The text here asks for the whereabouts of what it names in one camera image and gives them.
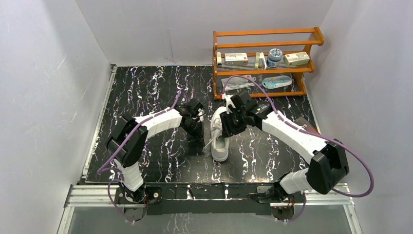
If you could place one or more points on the white flat packet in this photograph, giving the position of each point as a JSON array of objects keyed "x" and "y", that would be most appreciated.
[{"x": 236, "y": 83}]

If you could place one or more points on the white box on left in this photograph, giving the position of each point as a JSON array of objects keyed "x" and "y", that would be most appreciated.
[{"x": 236, "y": 59}]

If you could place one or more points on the white box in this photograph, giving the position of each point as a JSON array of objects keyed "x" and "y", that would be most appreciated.
[
  {"x": 236, "y": 59},
  {"x": 296, "y": 59}
]

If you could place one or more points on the white shoelace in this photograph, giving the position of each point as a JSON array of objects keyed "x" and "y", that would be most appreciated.
[{"x": 210, "y": 141}]

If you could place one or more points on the aluminium rail frame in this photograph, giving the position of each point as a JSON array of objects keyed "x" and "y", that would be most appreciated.
[{"x": 88, "y": 210}]

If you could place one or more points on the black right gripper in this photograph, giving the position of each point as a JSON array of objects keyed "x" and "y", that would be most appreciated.
[{"x": 227, "y": 127}]

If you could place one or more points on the orange wooden shelf rack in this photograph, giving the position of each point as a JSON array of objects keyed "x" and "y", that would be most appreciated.
[{"x": 254, "y": 61}]

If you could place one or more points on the dark book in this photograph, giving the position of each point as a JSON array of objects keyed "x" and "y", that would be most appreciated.
[{"x": 302, "y": 122}]

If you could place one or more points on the beige clip item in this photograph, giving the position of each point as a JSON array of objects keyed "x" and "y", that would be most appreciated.
[{"x": 260, "y": 61}]

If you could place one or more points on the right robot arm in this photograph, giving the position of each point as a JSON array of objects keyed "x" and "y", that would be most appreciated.
[{"x": 327, "y": 160}]

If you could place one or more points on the white box on right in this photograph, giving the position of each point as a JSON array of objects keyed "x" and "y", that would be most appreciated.
[{"x": 296, "y": 59}]

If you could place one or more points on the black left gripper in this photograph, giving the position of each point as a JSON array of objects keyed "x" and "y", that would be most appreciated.
[{"x": 196, "y": 139}]

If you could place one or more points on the blue oval package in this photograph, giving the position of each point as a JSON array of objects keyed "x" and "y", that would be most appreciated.
[{"x": 276, "y": 82}]

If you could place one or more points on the blue white round jar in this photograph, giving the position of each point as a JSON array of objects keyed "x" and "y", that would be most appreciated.
[{"x": 274, "y": 57}]

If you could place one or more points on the white sneaker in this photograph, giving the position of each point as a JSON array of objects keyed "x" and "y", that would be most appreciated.
[{"x": 220, "y": 145}]

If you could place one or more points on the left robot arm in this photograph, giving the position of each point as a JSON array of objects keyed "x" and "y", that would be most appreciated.
[{"x": 127, "y": 142}]

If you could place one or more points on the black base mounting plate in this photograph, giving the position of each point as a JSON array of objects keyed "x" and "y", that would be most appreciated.
[{"x": 207, "y": 198}]

